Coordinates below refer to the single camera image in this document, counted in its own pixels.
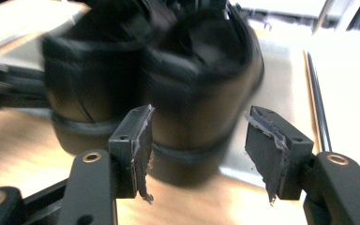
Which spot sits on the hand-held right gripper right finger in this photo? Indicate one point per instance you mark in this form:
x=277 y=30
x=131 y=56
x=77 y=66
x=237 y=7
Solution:
x=278 y=159

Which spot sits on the black leather shoe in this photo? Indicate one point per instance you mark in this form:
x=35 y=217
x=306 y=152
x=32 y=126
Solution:
x=197 y=93
x=84 y=87

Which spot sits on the dark metal bar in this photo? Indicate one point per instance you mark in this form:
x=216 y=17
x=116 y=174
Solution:
x=318 y=103

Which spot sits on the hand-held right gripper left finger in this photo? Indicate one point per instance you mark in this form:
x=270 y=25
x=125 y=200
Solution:
x=131 y=156

